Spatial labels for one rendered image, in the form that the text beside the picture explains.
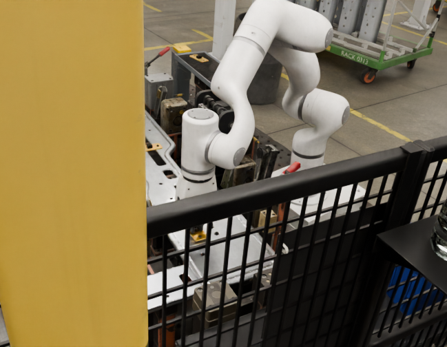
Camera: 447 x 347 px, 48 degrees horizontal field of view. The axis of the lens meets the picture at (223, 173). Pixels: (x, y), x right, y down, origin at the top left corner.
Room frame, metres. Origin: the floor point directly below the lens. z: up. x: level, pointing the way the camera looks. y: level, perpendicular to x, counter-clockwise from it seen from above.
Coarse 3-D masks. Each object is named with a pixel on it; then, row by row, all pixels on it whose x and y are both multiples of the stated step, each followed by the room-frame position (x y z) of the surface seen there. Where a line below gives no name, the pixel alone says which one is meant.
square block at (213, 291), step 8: (200, 288) 0.78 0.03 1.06; (208, 288) 0.78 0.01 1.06; (216, 288) 0.78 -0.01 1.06; (200, 296) 0.75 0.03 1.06; (208, 296) 0.76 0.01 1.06; (216, 296) 0.76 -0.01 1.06; (232, 296) 0.76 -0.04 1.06; (192, 304) 0.77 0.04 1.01; (200, 304) 0.74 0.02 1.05; (208, 304) 0.73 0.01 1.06; (232, 304) 0.74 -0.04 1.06; (208, 312) 0.72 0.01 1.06; (216, 312) 0.72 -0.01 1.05; (224, 312) 0.73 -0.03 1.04; (232, 312) 0.74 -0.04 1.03; (208, 320) 0.71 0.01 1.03; (216, 320) 0.72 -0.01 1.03; (224, 320) 0.73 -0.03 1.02
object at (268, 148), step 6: (258, 150) 1.13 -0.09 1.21; (264, 150) 1.14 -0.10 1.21; (270, 150) 1.15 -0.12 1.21; (276, 150) 1.14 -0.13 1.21; (258, 156) 1.13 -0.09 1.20; (264, 156) 1.15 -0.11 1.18; (270, 156) 1.13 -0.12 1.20; (276, 156) 1.14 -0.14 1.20; (264, 162) 1.15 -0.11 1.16; (270, 162) 1.13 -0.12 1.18; (258, 168) 1.15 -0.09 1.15; (264, 168) 1.15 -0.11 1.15; (270, 168) 1.13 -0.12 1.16; (258, 174) 1.15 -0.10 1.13; (264, 174) 1.12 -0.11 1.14; (270, 174) 1.13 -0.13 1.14
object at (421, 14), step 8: (416, 0) 7.39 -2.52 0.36; (424, 0) 7.29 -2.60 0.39; (416, 8) 7.36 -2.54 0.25; (424, 8) 7.31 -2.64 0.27; (416, 16) 7.34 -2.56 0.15; (424, 16) 7.32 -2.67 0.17; (400, 24) 7.40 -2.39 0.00; (408, 24) 7.37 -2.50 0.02; (416, 24) 7.31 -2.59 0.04; (424, 24) 7.29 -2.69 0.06
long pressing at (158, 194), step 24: (168, 144) 1.50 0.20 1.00; (168, 168) 1.35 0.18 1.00; (168, 192) 1.21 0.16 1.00; (240, 216) 1.12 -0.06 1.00; (192, 240) 1.00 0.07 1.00; (240, 240) 1.02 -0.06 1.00; (192, 264) 0.92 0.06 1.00; (216, 264) 0.92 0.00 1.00; (240, 264) 0.93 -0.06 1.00; (264, 264) 0.93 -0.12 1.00
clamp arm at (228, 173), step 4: (224, 172) 1.30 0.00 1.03; (228, 172) 1.29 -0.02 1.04; (232, 172) 1.28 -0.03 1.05; (224, 176) 1.30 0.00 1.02; (228, 176) 1.28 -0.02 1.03; (232, 176) 1.28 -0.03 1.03; (224, 180) 1.29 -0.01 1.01; (228, 180) 1.27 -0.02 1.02; (232, 180) 1.28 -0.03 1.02; (220, 184) 1.30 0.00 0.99; (224, 184) 1.28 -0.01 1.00; (228, 184) 1.27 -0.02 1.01; (224, 188) 1.28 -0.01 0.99
